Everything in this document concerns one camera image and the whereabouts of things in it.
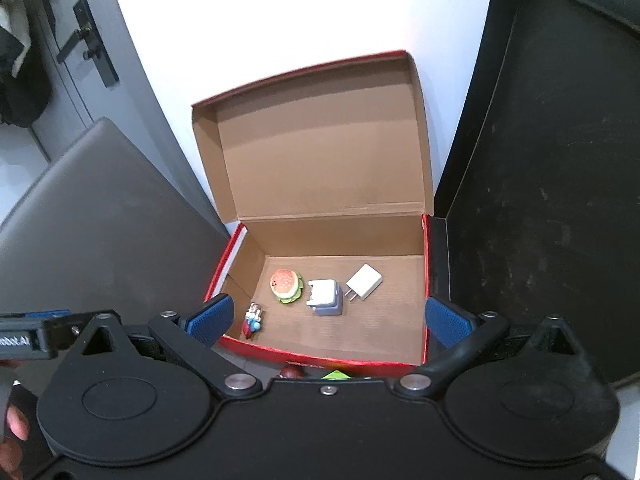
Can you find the green hexagonal box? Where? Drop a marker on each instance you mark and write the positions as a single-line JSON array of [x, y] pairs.
[[336, 375]]

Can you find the black tray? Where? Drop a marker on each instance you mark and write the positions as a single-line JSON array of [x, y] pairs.
[[537, 210]]

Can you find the person's left hand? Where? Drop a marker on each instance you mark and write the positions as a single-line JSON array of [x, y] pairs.
[[23, 450]]

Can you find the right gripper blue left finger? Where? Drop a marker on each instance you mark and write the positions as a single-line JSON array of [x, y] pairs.
[[188, 341]]

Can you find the dark bag on floor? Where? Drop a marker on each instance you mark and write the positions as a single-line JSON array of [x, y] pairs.
[[25, 85]]

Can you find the white and grey charger cube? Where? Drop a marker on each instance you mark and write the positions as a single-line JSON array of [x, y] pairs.
[[325, 297]]

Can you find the grey door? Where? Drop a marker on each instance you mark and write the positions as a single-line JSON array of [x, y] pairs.
[[95, 72]]

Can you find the red cardboard shoe box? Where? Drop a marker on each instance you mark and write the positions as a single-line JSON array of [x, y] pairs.
[[322, 170]]

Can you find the burger plush toy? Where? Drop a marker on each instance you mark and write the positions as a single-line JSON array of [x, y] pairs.
[[286, 285]]

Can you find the white power adapter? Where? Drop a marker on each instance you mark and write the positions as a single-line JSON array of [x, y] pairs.
[[363, 283]]

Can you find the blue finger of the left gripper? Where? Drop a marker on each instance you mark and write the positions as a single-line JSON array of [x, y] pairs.
[[57, 334], [47, 314]]

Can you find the black door handle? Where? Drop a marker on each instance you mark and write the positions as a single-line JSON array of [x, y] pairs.
[[88, 33]]

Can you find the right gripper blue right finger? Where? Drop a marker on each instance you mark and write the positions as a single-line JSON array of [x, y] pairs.
[[462, 339]]

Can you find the brown haired girl figurine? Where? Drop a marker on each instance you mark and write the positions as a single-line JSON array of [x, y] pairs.
[[291, 371]]

